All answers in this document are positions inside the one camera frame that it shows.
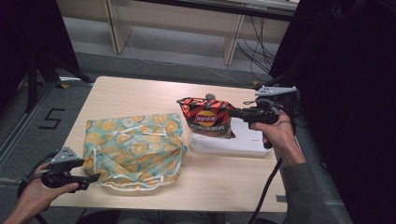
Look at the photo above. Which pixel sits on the grey tape strip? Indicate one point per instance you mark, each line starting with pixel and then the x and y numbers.
pixel 281 198

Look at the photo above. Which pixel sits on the person's left hand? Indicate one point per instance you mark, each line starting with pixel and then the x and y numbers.
pixel 40 194

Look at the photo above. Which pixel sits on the person's right hand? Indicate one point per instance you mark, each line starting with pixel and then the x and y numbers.
pixel 280 137

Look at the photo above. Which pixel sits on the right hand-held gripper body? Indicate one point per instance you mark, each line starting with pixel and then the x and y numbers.
pixel 264 113

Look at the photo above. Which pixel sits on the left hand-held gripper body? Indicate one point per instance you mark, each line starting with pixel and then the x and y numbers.
pixel 60 174

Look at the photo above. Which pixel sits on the red black chips bag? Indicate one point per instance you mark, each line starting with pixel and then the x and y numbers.
pixel 207 118

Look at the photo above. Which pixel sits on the white plastic tray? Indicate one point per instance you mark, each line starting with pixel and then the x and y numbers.
pixel 246 144

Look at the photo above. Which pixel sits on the black curtain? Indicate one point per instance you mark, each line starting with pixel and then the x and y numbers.
pixel 31 40
pixel 348 93

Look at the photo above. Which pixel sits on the beige wooden desk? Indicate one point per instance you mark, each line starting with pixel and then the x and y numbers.
pixel 174 21

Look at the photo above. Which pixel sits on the black tripod stand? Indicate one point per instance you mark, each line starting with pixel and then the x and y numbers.
pixel 32 84

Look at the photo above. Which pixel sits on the orange print shopping bag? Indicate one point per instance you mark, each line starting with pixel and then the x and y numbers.
pixel 134 152

